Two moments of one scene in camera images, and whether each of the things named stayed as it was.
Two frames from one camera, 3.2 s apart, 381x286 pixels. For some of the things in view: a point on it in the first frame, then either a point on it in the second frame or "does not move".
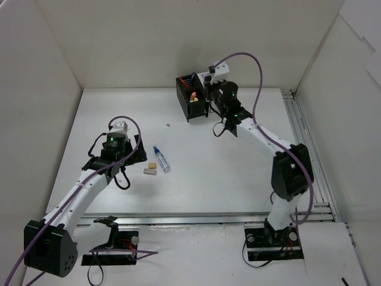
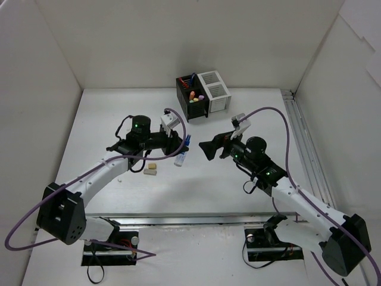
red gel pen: [186, 84] does not move
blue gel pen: [191, 79] does not move
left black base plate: [122, 240] does not move
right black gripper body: [210, 93] → [224, 146]
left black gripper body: [136, 150] → [172, 143]
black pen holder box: [191, 96] does not move
